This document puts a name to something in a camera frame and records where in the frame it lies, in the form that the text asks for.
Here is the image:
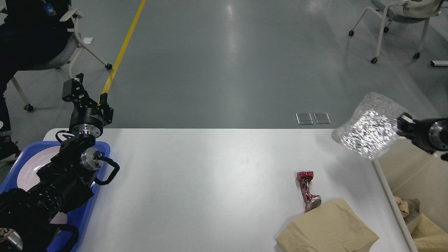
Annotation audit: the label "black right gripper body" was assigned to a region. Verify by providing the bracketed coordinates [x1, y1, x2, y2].
[412, 118, 448, 161]

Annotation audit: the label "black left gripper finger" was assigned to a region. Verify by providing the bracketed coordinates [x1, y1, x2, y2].
[98, 92, 114, 126]
[62, 73, 92, 108]

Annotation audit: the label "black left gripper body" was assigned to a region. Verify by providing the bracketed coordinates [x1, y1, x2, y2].
[69, 106, 104, 138]

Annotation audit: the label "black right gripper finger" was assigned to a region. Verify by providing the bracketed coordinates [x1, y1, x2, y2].
[397, 113, 418, 138]

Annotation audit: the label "brown paper ball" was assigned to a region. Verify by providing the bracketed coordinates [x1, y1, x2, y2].
[394, 196, 420, 218]

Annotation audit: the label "pink plate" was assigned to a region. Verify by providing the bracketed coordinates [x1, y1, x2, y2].
[16, 146, 60, 191]

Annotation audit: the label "brown paper bag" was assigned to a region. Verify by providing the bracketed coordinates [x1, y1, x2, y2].
[275, 199, 379, 252]
[411, 214, 448, 252]

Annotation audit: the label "crushed red soda can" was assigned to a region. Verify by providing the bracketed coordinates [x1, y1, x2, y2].
[296, 171, 322, 212]

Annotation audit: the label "foil tray with paper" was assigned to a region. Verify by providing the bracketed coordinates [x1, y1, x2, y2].
[403, 198, 421, 234]

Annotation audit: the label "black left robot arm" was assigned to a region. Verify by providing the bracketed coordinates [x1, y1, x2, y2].
[1, 73, 120, 252]

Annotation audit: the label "grey office chair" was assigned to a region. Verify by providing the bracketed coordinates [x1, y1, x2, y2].
[10, 8, 113, 112]

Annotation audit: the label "beige plastic bin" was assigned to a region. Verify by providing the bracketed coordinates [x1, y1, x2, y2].
[372, 138, 448, 252]

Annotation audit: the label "white floor tag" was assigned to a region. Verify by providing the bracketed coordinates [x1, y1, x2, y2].
[83, 37, 94, 44]

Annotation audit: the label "white object at right edge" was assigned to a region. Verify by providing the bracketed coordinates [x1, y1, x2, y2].
[430, 60, 448, 67]

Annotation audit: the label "person in black clothes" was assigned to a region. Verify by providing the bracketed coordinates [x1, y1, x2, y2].
[0, 0, 74, 160]

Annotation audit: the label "blue plastic tray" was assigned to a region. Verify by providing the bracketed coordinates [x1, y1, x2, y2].
[1, 141, 97, 252]

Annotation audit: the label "silver floor outlet plates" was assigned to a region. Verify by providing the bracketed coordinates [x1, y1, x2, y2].
[295, 113, 331, 125]

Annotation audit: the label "grey chair in background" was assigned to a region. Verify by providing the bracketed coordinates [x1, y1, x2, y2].
[348, 0, 444, 64]

